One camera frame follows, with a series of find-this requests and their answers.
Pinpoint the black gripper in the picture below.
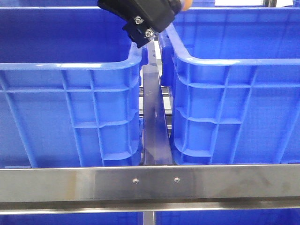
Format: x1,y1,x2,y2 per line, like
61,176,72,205
97,0,182,48

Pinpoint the blue plastic crate left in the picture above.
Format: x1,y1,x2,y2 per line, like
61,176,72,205
0,7,148,169

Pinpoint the blue plastic crate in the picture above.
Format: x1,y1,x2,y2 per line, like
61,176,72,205
159,7,300,165
0,7,148,169

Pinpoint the blue plastic crate right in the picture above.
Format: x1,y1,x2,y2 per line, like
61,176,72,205
159,7,300,165

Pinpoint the blue crate rear left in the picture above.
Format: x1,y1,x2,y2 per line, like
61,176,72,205
0,0,98,7

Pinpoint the blue crate lower left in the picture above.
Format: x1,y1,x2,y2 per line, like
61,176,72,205
0,212,143,225

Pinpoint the blue crate lower right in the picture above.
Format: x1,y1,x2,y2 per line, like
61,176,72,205
157,209,300,225

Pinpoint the steel centre divider rail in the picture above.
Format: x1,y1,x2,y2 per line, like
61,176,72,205
142,41,173,165

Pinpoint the stainless steel front rail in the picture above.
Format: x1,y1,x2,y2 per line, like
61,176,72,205
0,164,300,215

